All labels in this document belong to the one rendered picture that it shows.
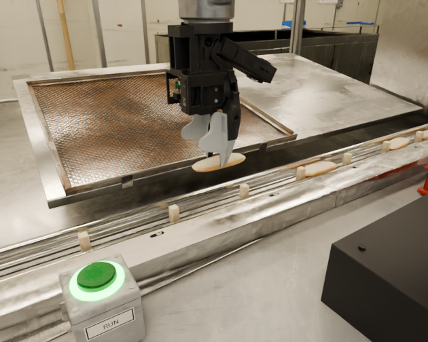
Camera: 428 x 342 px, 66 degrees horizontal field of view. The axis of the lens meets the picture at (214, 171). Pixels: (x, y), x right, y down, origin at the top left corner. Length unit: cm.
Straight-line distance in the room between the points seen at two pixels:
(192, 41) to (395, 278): 36
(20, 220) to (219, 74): 43
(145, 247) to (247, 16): 478
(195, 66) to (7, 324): 38
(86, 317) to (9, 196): 45
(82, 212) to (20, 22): 357
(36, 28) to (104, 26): 69
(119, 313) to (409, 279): 30
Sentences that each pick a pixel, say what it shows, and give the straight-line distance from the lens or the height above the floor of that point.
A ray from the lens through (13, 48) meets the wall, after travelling 414.
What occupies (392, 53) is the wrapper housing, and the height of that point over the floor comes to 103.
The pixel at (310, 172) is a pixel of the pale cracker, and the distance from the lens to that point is 70.
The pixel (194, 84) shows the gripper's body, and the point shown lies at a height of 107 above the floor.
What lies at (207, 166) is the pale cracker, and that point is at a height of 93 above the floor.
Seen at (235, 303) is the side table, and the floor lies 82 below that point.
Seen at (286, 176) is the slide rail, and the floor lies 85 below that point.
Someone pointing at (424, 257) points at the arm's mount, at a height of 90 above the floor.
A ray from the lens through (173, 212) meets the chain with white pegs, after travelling 54.
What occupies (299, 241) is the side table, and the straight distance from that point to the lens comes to 56.
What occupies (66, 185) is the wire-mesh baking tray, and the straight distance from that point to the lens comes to 60.
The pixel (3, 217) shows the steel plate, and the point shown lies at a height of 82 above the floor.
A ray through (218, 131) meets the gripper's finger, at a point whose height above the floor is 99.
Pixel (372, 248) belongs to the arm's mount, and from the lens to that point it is 43.
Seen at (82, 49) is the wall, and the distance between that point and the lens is 421.
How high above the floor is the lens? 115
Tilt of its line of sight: 26 degrees down
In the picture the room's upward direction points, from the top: straight up
